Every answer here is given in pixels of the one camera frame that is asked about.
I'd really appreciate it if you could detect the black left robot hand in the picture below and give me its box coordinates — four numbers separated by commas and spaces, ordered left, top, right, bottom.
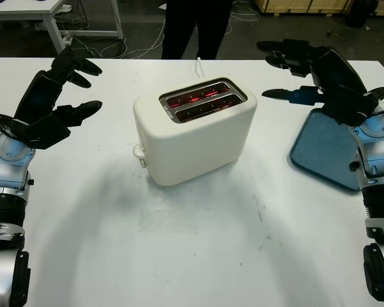
14, 48, 103, 127

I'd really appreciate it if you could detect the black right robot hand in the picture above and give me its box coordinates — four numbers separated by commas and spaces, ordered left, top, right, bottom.
257, 38, 369, 106

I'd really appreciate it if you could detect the black bin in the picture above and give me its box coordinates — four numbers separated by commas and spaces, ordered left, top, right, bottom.
344, 0, 378, 28

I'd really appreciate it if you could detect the blue plastic tray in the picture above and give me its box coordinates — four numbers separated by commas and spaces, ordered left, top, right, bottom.
287, 107, 362, 192

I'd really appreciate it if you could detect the wooden crate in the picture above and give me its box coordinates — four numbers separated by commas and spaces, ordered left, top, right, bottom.
255, 0, 384, 15

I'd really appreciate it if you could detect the white desk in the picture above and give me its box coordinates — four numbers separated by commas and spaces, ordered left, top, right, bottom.
0, 0, 124, 57

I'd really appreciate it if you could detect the person in black trousers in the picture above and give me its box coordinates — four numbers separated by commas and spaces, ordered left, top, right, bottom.
161, 0, 234, 60

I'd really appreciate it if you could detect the white two-slot toaster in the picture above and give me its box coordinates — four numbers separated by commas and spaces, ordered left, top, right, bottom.
132, 76, 259, 187

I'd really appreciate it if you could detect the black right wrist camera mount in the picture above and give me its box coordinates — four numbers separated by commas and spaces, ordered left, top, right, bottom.
321, 86, 377, 127

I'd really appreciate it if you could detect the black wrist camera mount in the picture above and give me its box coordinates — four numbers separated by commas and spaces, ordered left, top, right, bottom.
321, 86, 377, 127
6, 111, 72, 150

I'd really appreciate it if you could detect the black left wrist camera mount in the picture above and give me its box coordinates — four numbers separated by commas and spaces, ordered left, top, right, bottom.
6, 111, 72, 150

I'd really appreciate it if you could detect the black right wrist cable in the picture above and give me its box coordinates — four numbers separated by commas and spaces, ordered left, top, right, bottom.
366, 86, 384, 116

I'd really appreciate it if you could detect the white floor cable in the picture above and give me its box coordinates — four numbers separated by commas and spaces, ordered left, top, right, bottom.
73, 6, 167, 59

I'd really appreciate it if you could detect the white toaster power cable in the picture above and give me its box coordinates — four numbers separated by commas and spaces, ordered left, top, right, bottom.
194, 56, 205, 79

